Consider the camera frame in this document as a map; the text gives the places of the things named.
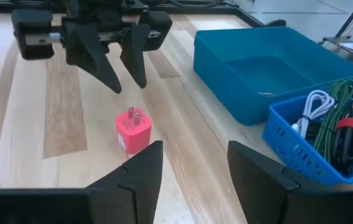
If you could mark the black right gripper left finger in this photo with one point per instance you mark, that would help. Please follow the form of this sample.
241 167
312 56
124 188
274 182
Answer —
126 199

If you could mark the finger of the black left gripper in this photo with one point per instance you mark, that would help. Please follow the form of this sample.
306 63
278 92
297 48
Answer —
135 49
86 49

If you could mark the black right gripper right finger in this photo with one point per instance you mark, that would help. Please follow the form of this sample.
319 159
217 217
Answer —
263 193

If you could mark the large teal plastic bin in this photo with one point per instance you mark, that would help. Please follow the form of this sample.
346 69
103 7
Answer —
226 77

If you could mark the blue slotted plastic basket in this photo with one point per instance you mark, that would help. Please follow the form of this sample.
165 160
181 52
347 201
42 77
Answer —
288 149

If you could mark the grey metal floor stand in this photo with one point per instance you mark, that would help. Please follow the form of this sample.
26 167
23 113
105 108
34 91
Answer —
347 48

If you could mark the black diagonal pole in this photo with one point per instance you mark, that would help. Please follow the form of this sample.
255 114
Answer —
352 18

